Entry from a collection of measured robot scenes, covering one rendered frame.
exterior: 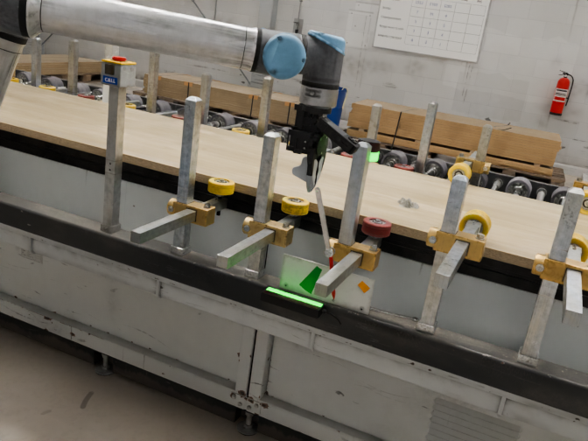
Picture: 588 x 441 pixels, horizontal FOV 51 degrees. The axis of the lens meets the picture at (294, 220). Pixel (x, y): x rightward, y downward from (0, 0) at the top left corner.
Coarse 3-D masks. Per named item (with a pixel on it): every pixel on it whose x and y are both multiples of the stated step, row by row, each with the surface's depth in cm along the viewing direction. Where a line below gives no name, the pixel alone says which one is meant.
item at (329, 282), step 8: (368, 240) 170; (376, 240) 171; (352, 256) 156; (360, 256) 158; (336, 264) 149; (344, 264) 150; (352, 264) 152; (328, 272) 144; (336, 272) 144; (344, 272) 146; (352, 272) 154; (320, 280) 139; (328, 280) 139; (336, 280) 142; (320, 288) 137; (328, 288) 137; (320, 296) 138
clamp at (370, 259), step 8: (336, 240) 163; (336, 248) 161; (344, 248) 160; (352, 248) 160; (360, 248) 159; (368, 248) 160; (336, 256) 162; (344, 256) 161; (368, 256) 158; (376, 256) 159; (360, 264) 160; (368, 264) 159; (376, 264) 161
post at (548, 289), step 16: (576, 192) 136; (576, 208) 136; (560, 224) 138; (560, 240) 139; (560, 256) 140; (544, 288) 143; (544, 304) 144; (544, 320) 145; (528, 336) 147; (528, 352) 148
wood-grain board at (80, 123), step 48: (48, 96) 290; (96, 144) 213; (144, 144) 224; (240, 144) 247; (288, 144) 261; (288, 192) 189; (336, 192) 197; (384, 192) 206; (432, 192) 215; (480, 192) 226; (528, 240) 177
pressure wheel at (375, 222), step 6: (366, 222) 170; (372, 222) 170; (378, 222) 171; (384, 222) 172; (366, 228) 170; (372, 228) 169; (378, 228) 168; (384, 228) 169; (390, 228) 171; (372, 234) 169; (378, 234) 169; (384, 234) 170
